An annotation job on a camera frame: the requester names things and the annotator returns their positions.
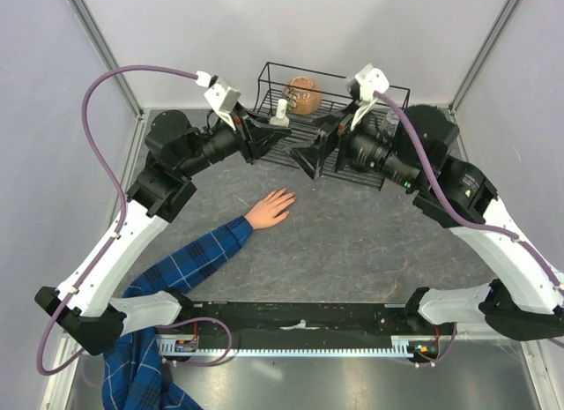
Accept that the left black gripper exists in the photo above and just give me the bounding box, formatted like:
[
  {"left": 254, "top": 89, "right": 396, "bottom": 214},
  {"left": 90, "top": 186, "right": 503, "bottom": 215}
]
[{"left": 179, "top": 102, "right": 293, "bottom": 178}]

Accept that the nail polish bottle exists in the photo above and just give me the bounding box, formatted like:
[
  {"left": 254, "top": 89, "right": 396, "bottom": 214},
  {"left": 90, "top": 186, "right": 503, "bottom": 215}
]
[{"left": 269, "top": 116, "right": 290, "bottom": 128}]

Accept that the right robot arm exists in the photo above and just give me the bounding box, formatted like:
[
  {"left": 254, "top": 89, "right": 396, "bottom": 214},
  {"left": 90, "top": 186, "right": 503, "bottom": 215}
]
[{"left": 288, "top": 104, "right": 563, "bottom": 341}]

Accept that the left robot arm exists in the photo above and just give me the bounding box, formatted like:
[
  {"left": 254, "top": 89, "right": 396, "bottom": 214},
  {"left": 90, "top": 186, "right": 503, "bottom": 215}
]
[{"left": 35, "top": 107, "right": 291, "bottom": 355}]

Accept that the blue plaid sleeve forearm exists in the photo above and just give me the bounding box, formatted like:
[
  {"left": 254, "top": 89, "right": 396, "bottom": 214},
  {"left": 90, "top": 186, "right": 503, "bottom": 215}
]
[{"left": 101, "top": 216, "right": 254, "bottom": 409}]

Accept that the mannequin hand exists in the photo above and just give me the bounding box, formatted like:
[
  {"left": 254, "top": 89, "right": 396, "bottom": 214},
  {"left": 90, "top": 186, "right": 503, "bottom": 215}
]
[{"left": 245, "top": 189, "right": 296, "bottom": 230}]

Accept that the brown ceramic bowl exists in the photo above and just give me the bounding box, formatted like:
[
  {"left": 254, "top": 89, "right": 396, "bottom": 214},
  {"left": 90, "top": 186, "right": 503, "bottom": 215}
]
[{"left": 283, "top": 77, "right": 323, "bottom": 116}]

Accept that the clear glass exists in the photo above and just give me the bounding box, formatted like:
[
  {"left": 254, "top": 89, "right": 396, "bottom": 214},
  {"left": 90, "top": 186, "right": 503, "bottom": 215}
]
[{"left": 382, "top": 109, "right": 399, "bottom": 137}]

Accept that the black wire rack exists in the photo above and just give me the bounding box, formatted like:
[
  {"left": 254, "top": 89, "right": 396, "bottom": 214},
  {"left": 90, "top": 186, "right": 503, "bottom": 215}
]
[{"left": 248, "top": 61, "right": 413, "bottom": 191}]

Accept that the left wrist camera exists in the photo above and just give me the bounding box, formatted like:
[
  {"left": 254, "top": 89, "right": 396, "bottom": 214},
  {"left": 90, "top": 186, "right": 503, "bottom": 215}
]
[{"left": 204, "top": 76, "right": 241, "bottom": 130}]

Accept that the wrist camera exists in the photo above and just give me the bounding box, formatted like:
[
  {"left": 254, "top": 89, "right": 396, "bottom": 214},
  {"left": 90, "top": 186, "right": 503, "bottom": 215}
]
[
  {"left": 345, "top": 63, "right": 390, "bottom": 131},
  {"left": 204, "top": 76, "right": 241, "bottom": 130}
]

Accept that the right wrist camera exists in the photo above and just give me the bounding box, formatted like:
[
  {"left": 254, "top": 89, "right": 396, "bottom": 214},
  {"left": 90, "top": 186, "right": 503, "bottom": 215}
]
[{"left": 345, "top": 63, "right": 390, "bottom": 131}]

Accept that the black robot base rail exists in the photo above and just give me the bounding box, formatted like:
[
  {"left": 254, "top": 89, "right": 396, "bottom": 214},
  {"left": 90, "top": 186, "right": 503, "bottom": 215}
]
[{"left": 157, "top": 302, "right": 456, "bottom": 362}]

